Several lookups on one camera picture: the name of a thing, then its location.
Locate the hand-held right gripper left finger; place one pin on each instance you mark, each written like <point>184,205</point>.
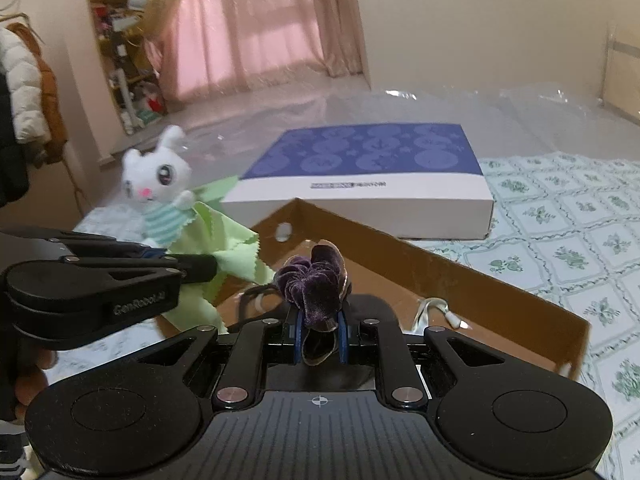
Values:
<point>298,340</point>

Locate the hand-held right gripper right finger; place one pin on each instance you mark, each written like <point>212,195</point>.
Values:
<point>343,345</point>

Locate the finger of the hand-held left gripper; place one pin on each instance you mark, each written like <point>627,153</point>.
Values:
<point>75,240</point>
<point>197,267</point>

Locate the light green cloth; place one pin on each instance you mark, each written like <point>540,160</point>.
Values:
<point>235,255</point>

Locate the purple velvet scrunchie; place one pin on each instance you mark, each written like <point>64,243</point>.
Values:
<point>315,285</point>

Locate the brown cardboard box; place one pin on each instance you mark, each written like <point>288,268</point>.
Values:
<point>380,260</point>

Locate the person's left hand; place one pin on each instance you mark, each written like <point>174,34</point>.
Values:
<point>32,385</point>

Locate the white plush bunny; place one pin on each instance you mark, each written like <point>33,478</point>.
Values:
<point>155,185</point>

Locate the blue face mask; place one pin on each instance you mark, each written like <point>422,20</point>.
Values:
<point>431,310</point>

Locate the brown jacket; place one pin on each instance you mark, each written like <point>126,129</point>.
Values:
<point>47,105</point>

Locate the white puffer jacket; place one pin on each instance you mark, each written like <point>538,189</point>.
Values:
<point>20,95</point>

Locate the blue and white flat box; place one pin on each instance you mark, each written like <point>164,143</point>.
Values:
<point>370,180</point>

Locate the wooden bookshelf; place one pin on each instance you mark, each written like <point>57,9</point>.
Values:
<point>107,35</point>

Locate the beige standing fan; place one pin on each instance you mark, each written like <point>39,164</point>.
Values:
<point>160,25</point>

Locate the green floral bedsheet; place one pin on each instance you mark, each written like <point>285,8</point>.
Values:
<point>550,240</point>

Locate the pink curtain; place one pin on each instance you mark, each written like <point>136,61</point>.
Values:
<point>240,25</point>

